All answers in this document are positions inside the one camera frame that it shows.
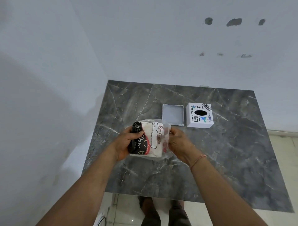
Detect tissue packet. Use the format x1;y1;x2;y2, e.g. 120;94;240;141
129;119;173;161

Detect grey square box lid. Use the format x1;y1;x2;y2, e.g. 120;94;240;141
162;104;185;126

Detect person's left hand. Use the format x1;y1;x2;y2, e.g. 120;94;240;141
113;126;144;162

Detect person's right forearm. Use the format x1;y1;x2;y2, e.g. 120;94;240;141
189;156;269;226

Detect person's right hand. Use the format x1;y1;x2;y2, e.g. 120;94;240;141
168;127;204;167

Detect dark brown trousers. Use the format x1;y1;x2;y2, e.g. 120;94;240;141
137;196;192;226

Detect thin orange thread bracelet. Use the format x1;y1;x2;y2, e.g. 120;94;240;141
190;154;207;170

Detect person's left forearm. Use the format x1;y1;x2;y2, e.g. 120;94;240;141
36;142;119;226

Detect white tissue box with stickers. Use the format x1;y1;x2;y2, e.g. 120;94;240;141
185;102;214;129

